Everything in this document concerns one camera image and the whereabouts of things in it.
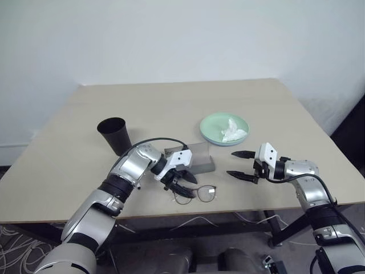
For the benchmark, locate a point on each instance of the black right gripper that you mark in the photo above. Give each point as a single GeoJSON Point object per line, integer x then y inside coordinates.
{"type": "Point", "coordinates": [261, 169]}

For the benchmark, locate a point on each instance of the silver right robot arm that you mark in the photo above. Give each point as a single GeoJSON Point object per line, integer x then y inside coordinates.
{"type": "Point", "coordinates": [302, 169]}

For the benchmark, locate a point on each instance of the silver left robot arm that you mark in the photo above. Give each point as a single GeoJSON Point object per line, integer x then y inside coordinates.
{"type": "Point", "coordinates": [134, 165]}

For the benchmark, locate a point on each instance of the grey glasses case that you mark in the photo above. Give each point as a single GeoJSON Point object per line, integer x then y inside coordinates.
{"type": "Point", "coordinates": [203, 161]}

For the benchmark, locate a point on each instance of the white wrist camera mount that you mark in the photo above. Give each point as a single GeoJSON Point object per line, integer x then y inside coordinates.
{"type": "Point", "coordinates": [266, 154]}
{"type": "Point", "coordinates": [179, 158]}

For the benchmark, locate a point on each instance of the black metal table frame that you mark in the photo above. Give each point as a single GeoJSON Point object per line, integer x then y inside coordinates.
{"type": "Point", "coordinates": [228, 232]}

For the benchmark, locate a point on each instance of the small black and white device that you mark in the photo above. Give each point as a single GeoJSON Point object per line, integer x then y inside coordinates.
{"type": "Point", "coordinates": [271, 262]}

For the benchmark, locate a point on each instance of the dark rounded shape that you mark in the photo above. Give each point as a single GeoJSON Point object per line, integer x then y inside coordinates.
{"type": "Point", "coordinates": [239, 261]}
{"type": "Point", "coordinates": [168, 259]}

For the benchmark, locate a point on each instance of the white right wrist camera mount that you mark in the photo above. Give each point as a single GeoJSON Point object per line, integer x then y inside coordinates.
{"type": "Point", "coordinates": [266, 154]}

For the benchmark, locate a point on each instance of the black plastic cup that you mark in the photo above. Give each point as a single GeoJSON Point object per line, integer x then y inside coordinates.
{"type": "Point", "coordinates": [117, 137]}

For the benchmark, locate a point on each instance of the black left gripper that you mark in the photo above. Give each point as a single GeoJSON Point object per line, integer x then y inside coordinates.
{"type": "Point", "coordinates": [174, 178]}

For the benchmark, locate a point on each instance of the light green plate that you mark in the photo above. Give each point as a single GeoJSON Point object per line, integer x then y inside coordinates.
{"type": "Point", "coordinates": [214, 125]}

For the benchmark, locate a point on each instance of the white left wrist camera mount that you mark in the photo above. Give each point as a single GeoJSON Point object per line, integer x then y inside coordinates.
{"type": "Point", "coordinates": [179, 158]}

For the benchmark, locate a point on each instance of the crumpled white tissue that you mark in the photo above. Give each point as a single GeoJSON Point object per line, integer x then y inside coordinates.
{"type": "Point", "coordinates": [232, 132]}

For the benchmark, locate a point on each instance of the thin-rimmed round eyeglasses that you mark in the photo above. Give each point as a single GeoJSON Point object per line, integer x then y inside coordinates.
{"type": "Point", "coordinates": [211, 190]}

